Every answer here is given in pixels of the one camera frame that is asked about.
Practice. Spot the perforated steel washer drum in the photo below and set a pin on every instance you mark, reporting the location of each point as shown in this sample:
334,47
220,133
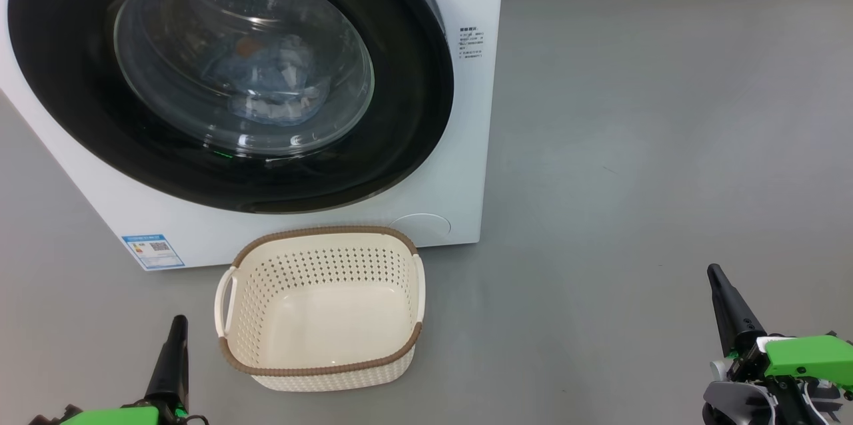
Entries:
180,18

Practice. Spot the blue printed garment with orange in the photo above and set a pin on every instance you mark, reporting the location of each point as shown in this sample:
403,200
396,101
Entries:
266,68
280,110

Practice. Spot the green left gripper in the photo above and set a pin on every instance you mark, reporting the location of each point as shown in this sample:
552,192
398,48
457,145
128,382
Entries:
110,416

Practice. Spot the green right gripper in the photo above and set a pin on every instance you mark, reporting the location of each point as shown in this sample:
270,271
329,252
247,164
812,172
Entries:
803,357

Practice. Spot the small black text label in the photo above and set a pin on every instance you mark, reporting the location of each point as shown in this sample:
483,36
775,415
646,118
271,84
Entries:
471,43

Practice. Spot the black round washer door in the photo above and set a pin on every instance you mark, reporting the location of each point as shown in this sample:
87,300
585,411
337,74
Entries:
60,78

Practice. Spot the cream perforated laundry basket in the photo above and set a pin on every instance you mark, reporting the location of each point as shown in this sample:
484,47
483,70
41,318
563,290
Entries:
333,372

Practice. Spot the round white filter cover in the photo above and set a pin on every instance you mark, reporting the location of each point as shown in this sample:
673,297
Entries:
420,225

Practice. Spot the white front-load washing machine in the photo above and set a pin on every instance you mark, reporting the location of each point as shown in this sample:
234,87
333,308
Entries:
300,218

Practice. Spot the blue energy label sticker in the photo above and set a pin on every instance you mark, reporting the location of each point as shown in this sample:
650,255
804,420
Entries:
153,252

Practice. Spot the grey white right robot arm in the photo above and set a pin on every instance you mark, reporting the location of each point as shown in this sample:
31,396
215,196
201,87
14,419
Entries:
736,405

